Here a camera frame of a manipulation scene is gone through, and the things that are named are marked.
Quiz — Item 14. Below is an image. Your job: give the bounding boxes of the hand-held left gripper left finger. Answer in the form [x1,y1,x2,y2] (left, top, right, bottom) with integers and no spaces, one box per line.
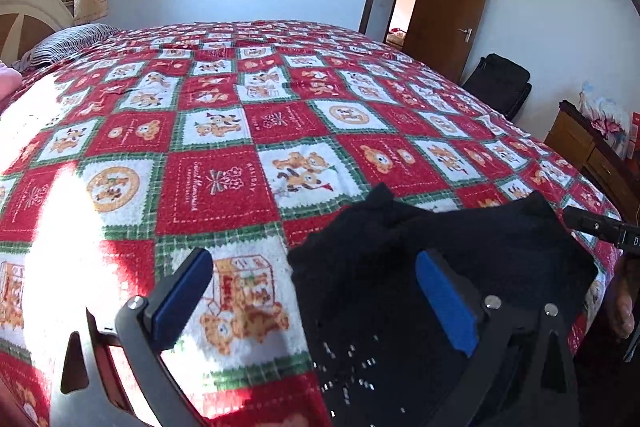
[50,248,215,427]

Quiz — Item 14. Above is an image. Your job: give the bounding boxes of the black suitcase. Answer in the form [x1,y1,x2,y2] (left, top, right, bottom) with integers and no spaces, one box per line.
[460,53,533,123]

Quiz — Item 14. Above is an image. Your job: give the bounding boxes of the pink folded blanket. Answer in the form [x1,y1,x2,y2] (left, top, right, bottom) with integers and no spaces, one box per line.
[0,59,24,101]

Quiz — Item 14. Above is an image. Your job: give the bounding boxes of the person's right hand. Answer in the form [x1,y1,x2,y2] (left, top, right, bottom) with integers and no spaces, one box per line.
[611,257,640,341]

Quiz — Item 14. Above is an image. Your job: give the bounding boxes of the white floral bundle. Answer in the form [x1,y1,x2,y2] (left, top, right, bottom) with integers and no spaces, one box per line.
[576,81,629,158]

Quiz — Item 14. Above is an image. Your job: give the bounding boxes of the brown wooden door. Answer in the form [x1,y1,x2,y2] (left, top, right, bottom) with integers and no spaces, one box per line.
[400,0,497,86]

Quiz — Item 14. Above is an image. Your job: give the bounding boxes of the red checked printed blanket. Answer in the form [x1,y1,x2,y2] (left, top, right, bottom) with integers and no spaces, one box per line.
[0,19,624,427]

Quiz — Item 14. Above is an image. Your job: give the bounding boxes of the brown wooden cabinet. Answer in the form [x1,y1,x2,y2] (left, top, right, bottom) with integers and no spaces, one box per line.
[543,99,640,229]

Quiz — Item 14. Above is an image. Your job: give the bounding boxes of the black pants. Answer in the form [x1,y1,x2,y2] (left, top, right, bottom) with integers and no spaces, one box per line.
[287,183,600,427]

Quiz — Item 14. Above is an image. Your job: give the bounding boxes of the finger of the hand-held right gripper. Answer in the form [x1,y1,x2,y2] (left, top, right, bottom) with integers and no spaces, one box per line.
[563,205,624,244]

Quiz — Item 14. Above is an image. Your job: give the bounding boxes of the red box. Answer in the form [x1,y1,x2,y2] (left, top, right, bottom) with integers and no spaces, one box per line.
[626,111,640,158]

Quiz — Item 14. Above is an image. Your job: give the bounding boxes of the cream wooden headboard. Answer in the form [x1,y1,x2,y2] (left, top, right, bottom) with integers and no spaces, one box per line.
[0,0,76,58]

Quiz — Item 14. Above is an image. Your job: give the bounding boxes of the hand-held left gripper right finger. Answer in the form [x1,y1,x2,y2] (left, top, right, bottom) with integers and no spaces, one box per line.
[415,250,581,427]

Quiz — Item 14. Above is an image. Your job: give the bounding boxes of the grey striped pillow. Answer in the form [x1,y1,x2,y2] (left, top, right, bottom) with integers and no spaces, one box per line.
[12,23,122,72]

